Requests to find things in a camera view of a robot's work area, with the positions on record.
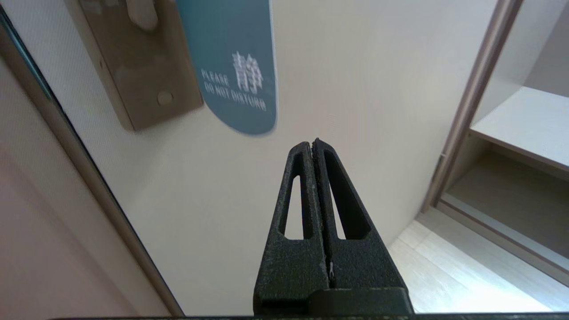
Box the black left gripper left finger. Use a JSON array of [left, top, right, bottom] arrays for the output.
[[253, 141, 332, 316]]

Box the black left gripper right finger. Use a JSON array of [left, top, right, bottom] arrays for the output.
[[311, 138, 409, 290]]

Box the white and blue door hanger sign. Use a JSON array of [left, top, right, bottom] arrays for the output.
[[176, 0, 279, 136]]

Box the cream white door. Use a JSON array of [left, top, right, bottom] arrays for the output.
[[0, 0, 499, 316]]

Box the white closet shelf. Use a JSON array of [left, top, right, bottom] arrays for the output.
[[469, 85, 569, 174]]

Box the brown metal lock plate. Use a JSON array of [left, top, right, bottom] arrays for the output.
[[64, 0, 205, 132]]

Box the brown closet frame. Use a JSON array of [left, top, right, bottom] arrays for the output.
[[420, 0, 525, 214]]

